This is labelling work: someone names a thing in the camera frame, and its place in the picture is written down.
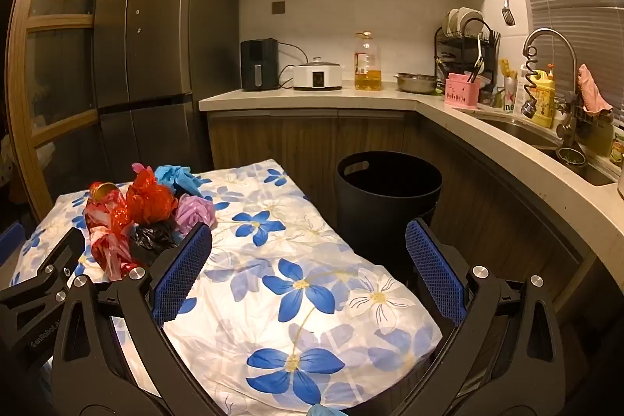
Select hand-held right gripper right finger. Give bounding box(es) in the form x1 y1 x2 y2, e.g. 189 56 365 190
390 218 581 416

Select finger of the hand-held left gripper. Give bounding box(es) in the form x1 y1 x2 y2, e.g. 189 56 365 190
0 221 26 268
0 227 85 324

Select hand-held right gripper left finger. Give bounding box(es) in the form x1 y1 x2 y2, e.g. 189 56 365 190
51 223 215 416

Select red white snack wrapper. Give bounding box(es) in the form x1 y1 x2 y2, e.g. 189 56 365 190
83 196 133 280

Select pink plastic bag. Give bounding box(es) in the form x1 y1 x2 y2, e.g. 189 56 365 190
174 196 216 234

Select red paper cup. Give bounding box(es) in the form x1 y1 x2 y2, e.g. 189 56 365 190
88 182 121 208

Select red plastic bag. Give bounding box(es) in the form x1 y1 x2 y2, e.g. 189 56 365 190
126 163 179 225

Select black trash bin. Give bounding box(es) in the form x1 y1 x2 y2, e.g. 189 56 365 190
336 151 443 281

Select blue floral blanket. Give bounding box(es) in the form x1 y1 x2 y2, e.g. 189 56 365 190
10 159 443 411

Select steel sink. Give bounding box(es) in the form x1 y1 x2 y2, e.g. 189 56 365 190
468 111 618 188

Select wooden base cabinet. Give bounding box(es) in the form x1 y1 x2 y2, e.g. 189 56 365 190
207 109 624 339

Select pink utensil holder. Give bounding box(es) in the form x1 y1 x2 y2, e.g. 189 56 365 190
445 73 481 109

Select steel bowl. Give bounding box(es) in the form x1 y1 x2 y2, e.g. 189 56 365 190
395 72 440 95

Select beer can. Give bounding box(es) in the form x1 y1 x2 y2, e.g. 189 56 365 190
502 75 519 113

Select wooden glass door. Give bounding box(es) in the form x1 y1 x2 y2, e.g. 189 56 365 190
5 0 140 222

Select yellow detergent bottle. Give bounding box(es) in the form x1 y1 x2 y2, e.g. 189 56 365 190
529 64 557 129

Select white plastic bottle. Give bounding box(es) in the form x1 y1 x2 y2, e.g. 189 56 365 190
514 65 532 115

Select cooking oil bottle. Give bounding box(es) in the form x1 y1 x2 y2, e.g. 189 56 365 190
354 32 381 92

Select black air fryer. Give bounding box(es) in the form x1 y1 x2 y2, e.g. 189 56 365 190
240 38 280 92

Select black dish rack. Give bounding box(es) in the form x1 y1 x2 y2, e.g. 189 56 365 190
434 19 501 103

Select white electric cooker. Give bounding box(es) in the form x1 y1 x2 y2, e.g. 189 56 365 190
292 57 343 92

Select pink dish cloth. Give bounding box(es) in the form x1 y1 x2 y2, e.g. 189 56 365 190
578 64 614 114

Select grey refrigerator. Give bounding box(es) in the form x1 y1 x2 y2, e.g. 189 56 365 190
92 0 241 173

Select stack of white plates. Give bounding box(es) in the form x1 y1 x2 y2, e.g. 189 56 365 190
441 7 484 37

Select steel faucet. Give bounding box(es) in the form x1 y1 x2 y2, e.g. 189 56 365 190
523 28 587 154

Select spiral sprayer hose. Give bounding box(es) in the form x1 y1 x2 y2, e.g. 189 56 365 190
521 46 543 119

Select black power cable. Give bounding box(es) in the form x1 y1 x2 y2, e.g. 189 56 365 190
277 42 309 88

